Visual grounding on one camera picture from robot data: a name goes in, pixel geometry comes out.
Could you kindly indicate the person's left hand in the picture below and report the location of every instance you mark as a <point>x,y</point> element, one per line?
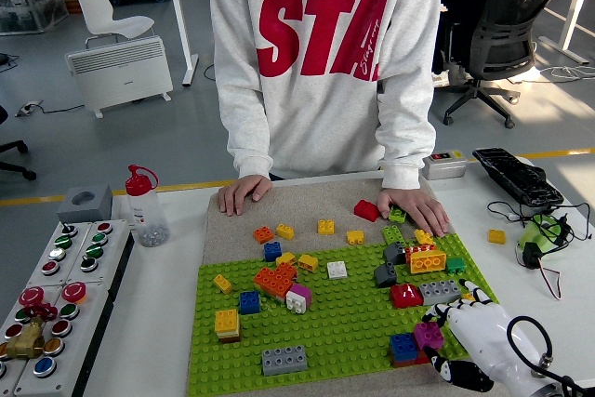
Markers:
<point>418,211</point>

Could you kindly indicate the person's right hand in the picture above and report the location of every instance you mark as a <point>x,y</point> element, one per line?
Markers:
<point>239,192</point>

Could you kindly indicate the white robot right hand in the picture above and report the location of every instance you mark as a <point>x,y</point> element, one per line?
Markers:
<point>488,341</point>

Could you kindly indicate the lime green long brick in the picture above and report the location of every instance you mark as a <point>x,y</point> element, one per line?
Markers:
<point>397,215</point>

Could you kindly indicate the orange square toy brick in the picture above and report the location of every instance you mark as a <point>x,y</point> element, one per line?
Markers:
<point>263,234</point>

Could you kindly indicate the yellow square toy brick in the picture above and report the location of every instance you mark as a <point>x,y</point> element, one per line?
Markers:
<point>326,227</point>
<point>497,236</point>
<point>355,237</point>
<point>423,236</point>
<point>308,263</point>
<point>285,231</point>
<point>286,258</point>

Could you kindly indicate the magenta square toy brick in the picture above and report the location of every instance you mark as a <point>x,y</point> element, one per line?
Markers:
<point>427,334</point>

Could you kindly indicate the blue square toy brick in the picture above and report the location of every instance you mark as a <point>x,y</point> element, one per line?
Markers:
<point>403,346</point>
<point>249,302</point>
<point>272,251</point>

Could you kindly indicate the green toy baseplate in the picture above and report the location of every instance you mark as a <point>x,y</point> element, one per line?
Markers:
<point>325,341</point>

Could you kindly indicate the person's right forearm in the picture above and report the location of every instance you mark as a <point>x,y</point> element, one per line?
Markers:
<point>251,150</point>

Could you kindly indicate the person's left forearm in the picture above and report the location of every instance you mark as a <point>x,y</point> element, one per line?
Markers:
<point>409,155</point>

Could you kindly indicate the orange long toy brick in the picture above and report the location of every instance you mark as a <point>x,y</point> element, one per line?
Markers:
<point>419,248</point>

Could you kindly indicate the yellow narrow toy brick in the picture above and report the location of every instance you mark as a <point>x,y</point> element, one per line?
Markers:
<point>222,284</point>
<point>467,297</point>

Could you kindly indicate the red curved-top toy brick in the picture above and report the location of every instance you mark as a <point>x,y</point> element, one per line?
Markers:
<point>405,295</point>
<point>366,210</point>

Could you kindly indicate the dark green toy brick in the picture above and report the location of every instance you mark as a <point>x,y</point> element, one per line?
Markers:
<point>456,265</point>

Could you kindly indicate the grey eight-stud toy brick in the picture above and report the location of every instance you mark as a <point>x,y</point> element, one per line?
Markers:
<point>284,361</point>
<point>439,292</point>

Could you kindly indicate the white square toy brick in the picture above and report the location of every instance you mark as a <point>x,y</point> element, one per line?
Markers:
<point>337,270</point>

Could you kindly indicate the dark grey sloped brick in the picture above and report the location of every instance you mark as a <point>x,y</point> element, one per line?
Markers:
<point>385,274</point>
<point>394,253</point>

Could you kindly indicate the large yellow holed brick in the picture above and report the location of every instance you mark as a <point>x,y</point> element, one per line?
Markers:
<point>427,262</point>

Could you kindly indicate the grey-brown mat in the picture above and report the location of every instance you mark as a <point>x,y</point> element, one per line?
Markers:
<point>302,206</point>

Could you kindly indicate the orange brick cluster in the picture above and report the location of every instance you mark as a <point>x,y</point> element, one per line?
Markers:
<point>274,281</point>

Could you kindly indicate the clear bottle with red cap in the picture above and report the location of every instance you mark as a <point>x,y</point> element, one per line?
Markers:
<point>146,222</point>

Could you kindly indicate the black keyboard in plastic wrap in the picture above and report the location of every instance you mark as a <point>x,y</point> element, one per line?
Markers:
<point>516,176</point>

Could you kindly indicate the green plastic device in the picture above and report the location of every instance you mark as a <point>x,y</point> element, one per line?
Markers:
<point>530,234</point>

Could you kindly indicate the white and magenta brick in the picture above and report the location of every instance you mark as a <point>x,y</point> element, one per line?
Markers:
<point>298,299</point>

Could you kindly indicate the yellow tan brown brick stack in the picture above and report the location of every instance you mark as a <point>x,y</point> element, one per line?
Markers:
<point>227,322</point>

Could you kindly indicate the grey push-button control box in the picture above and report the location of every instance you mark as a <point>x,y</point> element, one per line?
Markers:
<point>74,250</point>
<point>114,248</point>
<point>70,369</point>
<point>21,371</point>

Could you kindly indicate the grey block with round hole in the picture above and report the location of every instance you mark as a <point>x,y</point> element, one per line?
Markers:
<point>95,211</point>

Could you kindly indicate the white panel heater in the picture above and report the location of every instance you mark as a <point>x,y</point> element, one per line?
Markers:
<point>121,71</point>

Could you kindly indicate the black mesh office chair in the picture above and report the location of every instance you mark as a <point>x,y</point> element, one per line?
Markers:
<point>504,48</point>

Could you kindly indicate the grey floor socket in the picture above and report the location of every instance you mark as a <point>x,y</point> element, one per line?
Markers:
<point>29,108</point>

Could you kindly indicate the white plastic chair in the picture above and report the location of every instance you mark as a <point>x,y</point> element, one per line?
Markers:
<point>100,11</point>

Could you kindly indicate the black swivel chair base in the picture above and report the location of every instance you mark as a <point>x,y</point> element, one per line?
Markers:
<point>11,146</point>

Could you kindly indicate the white desk with wooden top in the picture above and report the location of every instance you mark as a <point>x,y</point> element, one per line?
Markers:
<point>572,20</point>

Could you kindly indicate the brass valve with red handwheel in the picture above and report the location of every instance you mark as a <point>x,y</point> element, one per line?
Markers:
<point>25,341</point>

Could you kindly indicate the transparent storage box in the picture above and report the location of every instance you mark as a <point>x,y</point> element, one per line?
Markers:
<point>32,6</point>

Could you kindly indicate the grey two-button switch box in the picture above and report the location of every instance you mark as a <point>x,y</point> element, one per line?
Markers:
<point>446,169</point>

